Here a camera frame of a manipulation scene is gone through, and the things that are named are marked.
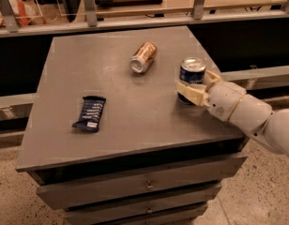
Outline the orange white bag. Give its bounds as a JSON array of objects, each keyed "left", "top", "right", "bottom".
[{"left": 0, "top": 0, "right": 46, "bottom": 26}]

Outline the grey metal railing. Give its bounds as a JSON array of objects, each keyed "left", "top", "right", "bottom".
[{"left": 0, "top": 0, "right": 289, "bottom": 38}]

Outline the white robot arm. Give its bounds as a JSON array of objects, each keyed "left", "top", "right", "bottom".
[{"left": 176, "top": 70, "right": 289, "bottom": 158}]

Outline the grey drawer cabinet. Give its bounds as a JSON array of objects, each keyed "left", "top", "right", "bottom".
[{"left": 17, "top": 26, "right": 246, "bottom": 225}]

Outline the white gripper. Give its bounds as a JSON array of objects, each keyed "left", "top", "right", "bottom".
[{"left": 176, "top": 69, "right": 247, "bottom": 121}]

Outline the dark blue snack bar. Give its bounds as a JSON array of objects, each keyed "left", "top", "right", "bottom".
[{"left": 72, "top": 96, "right": 106, "bottom": 133}]

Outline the gold soda can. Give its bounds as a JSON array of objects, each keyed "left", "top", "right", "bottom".
[{"left": 129, "top": 42, "right": 158, "bottom": 74}]

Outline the blue pepsi can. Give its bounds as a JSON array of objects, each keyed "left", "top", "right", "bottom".
[{"left": 177, "top": 56, "right": 207, "bottom": 105}]

